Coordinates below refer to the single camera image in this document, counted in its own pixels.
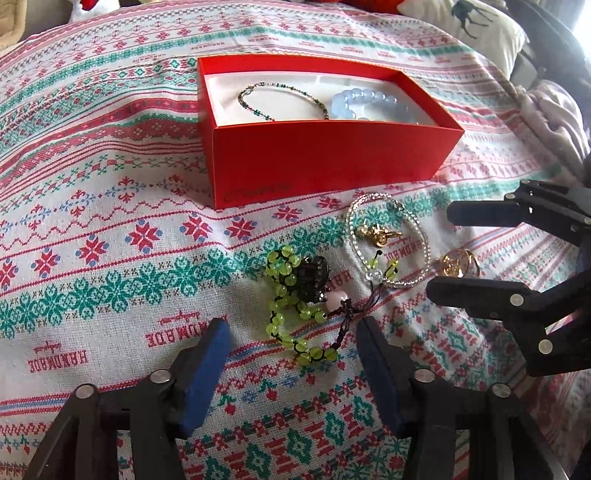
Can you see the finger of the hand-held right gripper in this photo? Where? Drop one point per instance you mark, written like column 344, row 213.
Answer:
column 475, row 295
column 485, row 213

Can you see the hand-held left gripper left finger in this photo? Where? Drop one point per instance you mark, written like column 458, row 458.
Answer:
column 207, row 369

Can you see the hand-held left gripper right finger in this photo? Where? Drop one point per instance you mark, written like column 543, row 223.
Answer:
column 378, row 369

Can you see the gold earring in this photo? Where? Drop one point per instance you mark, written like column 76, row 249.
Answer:
column 394, row 236
column 379, row 237

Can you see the black hair claw clip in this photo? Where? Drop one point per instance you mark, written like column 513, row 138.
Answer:
column 314, row 279

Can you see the red cardboard box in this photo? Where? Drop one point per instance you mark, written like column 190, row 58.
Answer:
column 323, row 166

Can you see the lavender fleece blanket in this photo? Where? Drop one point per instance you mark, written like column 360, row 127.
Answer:
column 554, row 120

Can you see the printed patterned blanket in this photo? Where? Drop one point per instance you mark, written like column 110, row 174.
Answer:
column 115, row 207

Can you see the deer print pillow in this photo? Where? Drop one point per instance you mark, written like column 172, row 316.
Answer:
column 466, row 27

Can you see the red cloth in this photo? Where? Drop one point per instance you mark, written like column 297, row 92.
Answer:
column 369, row 4

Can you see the red and white plush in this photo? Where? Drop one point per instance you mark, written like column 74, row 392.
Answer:
column 90, row 7

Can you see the beige quilted cushion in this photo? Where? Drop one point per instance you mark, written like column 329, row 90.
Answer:
column 11, row 18

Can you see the black chair frame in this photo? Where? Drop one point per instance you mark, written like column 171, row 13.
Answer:
column 549, row 32

